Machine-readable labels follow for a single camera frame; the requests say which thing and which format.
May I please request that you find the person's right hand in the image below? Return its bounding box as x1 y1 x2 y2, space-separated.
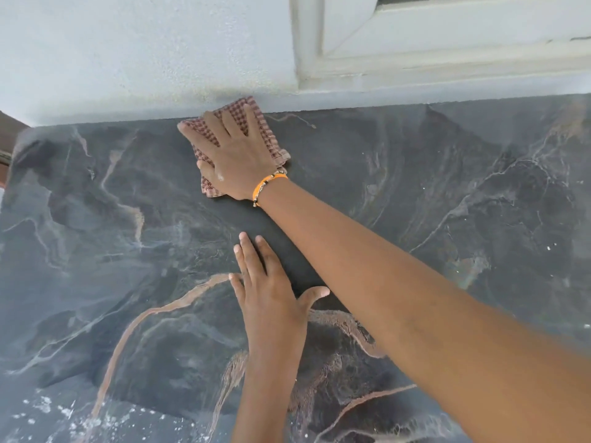
177 104 279 202

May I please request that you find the person's left hand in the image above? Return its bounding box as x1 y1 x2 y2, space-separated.
228 231 331 366

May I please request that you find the red checked cleaning cloth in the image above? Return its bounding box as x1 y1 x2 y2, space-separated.
180 96 291 199

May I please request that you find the person's left forearm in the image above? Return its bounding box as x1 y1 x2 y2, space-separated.
230 362 306 443

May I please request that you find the person's right forearm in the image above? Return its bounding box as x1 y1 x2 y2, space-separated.
258 179 591 443

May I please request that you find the orange thread bracelet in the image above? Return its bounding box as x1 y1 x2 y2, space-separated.
251 172 289 208

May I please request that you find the white window frame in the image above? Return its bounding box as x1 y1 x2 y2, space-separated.
288 0 591 94

